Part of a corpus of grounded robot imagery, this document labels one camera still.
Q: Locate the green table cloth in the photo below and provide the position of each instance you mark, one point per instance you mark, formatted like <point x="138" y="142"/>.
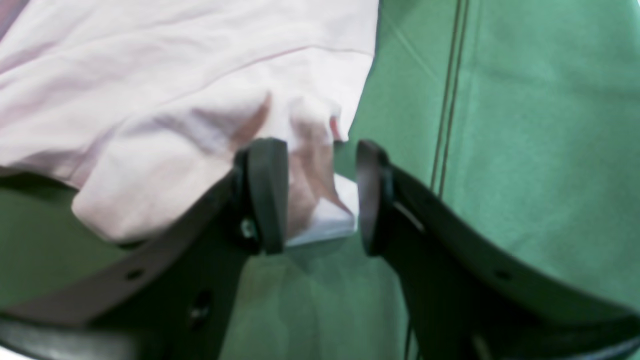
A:
<point x="521" y="115"/>

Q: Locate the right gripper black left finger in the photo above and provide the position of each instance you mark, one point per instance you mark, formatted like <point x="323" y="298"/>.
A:
<point x="171" y="298"/>

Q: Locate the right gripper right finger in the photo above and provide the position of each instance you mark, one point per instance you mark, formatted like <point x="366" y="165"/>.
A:
<point x="467" y="299"/>

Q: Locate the pink printed t-shirt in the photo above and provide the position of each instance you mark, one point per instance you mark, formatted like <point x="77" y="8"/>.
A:
<point x="140" y="105"/>

